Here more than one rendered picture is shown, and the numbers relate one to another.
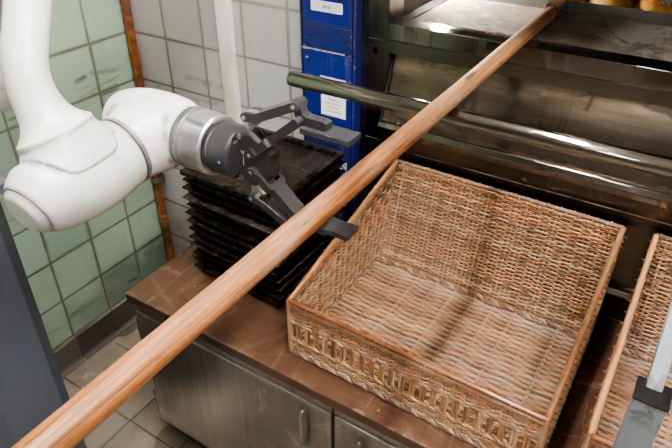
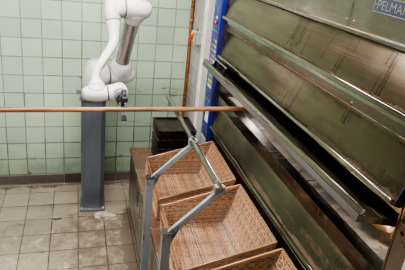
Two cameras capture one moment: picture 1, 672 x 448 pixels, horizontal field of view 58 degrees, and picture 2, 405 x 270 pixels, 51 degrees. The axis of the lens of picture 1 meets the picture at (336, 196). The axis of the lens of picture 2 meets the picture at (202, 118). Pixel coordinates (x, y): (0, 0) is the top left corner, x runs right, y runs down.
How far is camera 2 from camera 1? 2.17 m
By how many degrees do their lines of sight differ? 38
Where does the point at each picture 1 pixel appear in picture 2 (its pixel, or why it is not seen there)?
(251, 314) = not seen: hidden behind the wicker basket
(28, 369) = (95, 150)
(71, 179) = (90, 91)
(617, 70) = (243, 125)
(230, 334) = (138, 166)
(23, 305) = (100, 132)
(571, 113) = (238, 137)
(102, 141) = (100, 87)
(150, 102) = (116, 85)
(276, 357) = (140, 175)
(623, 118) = (245, 142)
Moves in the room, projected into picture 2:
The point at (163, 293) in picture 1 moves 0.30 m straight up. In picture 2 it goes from (137, 152) to (139, 117)
